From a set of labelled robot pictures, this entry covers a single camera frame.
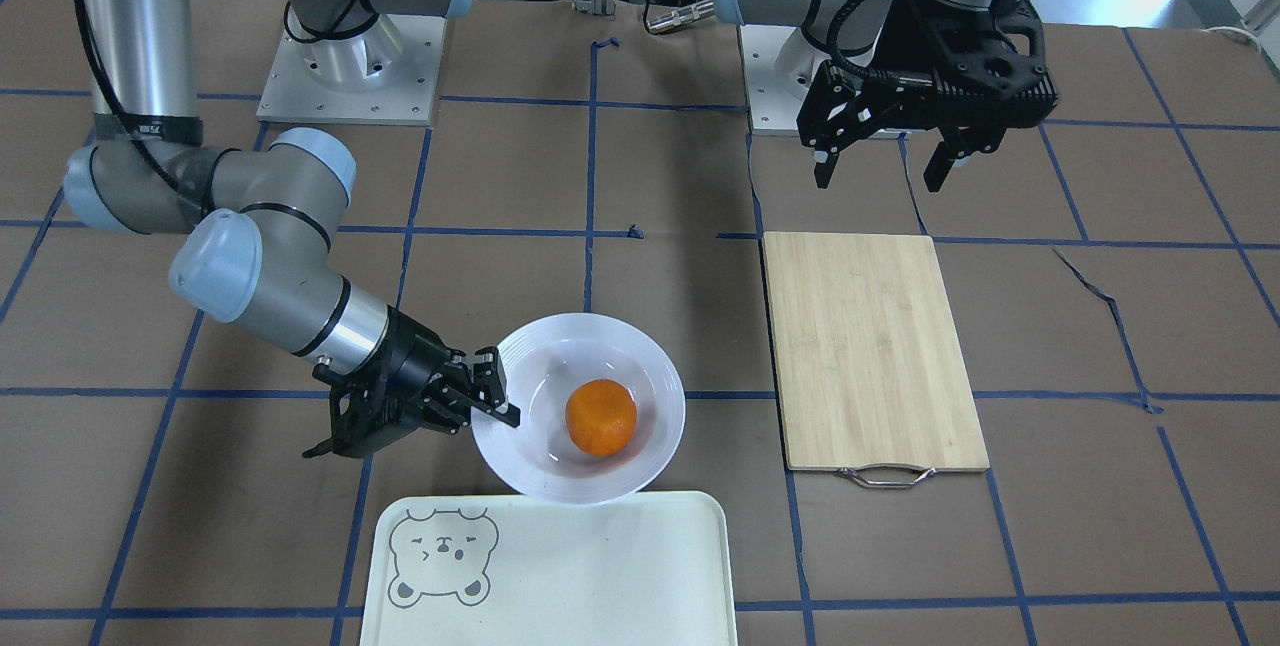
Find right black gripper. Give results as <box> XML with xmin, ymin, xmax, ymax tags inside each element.
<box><xmin>302</xmin><ymin>308</ymin><xmax>521</xmax><ymax>458</ymax></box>

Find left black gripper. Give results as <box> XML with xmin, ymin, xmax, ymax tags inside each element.
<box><xmin>797</xmin><ymin>0</ymin><xmax>1059</xmax><ymax>192</ymax></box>

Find white ceramic plate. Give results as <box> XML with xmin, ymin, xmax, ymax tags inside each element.
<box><xmin>474</xmin><ymin>313</ymin><xmax>686</xmax><ymax>507</ymax></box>

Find orange fruit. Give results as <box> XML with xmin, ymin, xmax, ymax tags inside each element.
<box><xmin>564</xmin><ymin>380</ymin><xmax>637</xmax><ymax>458</ymax></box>

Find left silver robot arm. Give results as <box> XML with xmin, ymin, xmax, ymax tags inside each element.
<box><xmin>713</xmin><ymin>0</ymin><xmax>1060</xmax><ymax>192</ymax></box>

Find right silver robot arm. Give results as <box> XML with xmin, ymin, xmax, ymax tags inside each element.
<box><xmin>63</xmin><ymin>0</ymin><xmax>521</xmax><ymax>458</ymax></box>

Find cream bear tray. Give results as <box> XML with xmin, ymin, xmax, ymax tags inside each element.
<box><xmin>360</xmin><ymin>491</ymin><xmax>739</xmax><ymax>645</ymax></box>

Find bamboo cutting board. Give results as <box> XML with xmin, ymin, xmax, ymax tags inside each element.
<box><xmin>762</xmin><ymin>232</ymin><xmax>989</xmax><ymax>487</ymax></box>

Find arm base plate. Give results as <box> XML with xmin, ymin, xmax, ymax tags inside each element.
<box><xmin>257</xmin><ymin>14</ymin><xmax>448</xmax><ymax>125</ymax></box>
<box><xmin>739</xmin><ymin>26</ymin><xmax>828</xmax><ymax>137</ymax></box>

